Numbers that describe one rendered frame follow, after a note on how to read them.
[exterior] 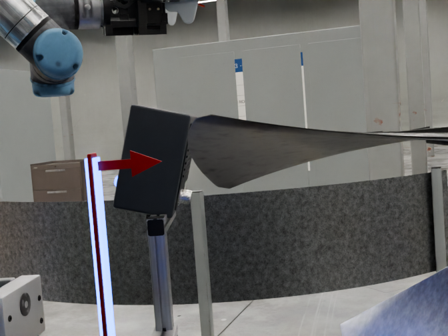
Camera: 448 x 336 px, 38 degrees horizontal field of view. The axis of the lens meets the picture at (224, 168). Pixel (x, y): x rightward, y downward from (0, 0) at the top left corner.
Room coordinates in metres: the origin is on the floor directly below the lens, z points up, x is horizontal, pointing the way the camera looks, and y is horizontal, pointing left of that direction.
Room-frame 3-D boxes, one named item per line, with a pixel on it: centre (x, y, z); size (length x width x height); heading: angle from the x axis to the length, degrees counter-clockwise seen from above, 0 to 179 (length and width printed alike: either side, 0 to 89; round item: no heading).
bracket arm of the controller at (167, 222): (1.22, 0.12, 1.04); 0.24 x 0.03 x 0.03; 179
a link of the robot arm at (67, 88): (1.17, 0.29, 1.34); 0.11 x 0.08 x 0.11; 19
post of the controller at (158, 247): (1.12, 0.12, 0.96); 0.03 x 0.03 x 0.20; 89
